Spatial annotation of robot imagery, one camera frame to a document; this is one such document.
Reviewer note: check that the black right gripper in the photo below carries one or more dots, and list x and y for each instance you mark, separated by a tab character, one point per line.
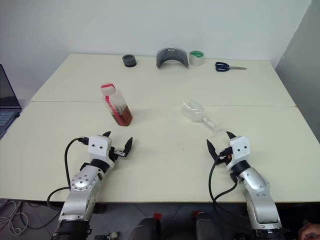
226	158

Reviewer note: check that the clear wine glass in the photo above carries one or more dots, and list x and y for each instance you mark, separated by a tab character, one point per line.
193	110

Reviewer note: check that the reddish brown blurred object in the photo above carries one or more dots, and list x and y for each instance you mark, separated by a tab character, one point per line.
311	231

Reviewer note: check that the plastic bottle with red liquid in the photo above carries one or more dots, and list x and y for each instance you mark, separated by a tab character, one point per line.
120	110

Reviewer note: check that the grey curved visor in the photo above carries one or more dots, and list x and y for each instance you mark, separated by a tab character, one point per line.
172	56

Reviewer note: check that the grey partition panel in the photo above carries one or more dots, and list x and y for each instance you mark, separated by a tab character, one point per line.
302	62

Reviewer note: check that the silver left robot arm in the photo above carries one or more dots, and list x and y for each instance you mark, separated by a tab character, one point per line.
80	185

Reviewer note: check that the tape roll with green core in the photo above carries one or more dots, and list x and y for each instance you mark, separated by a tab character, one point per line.
197	59

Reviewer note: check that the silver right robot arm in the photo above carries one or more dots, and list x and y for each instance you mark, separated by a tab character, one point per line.
260	192

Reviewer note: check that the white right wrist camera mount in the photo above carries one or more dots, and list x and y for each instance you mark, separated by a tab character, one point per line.
240	148

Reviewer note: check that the grey laptop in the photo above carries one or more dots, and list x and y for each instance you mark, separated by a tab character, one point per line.
5	100

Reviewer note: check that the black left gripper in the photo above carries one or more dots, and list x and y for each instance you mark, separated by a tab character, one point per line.
117	153

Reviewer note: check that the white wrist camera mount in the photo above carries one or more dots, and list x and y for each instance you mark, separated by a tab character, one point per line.
240	148
98	146

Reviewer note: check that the black round tape roll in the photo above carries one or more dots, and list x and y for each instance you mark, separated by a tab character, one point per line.
129	60

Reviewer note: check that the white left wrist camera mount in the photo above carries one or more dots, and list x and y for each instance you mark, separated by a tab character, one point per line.
98	146

